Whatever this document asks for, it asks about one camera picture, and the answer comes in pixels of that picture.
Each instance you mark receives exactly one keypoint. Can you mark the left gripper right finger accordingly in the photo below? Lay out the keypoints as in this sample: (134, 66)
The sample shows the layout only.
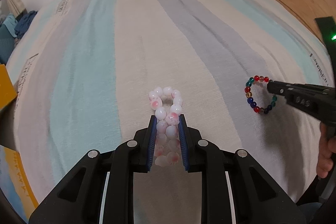
(235, 187)

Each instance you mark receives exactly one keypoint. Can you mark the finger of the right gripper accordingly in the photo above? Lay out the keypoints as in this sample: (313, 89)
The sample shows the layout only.
(299, 92)

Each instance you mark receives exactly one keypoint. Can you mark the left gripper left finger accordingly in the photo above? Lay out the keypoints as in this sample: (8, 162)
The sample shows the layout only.
(99, 187)

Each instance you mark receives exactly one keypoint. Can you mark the white blue jewelry box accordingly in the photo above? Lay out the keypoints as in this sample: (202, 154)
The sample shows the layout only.
(15, 185)

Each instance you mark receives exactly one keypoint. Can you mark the right hand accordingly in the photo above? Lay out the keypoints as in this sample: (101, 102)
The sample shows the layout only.
(326, 148)

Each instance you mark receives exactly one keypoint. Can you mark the striped bed sheet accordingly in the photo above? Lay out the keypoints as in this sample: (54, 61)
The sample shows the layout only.
(84, 70)

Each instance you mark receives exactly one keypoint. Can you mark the yellow box lid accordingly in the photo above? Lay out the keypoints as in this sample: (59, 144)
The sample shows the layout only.
(7, 90)

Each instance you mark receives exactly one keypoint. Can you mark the dark blue clothes pile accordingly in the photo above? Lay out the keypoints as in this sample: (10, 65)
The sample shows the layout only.
(24, 23)

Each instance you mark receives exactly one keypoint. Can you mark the light blue cloth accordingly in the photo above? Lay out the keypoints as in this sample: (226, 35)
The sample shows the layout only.
(10, 23)

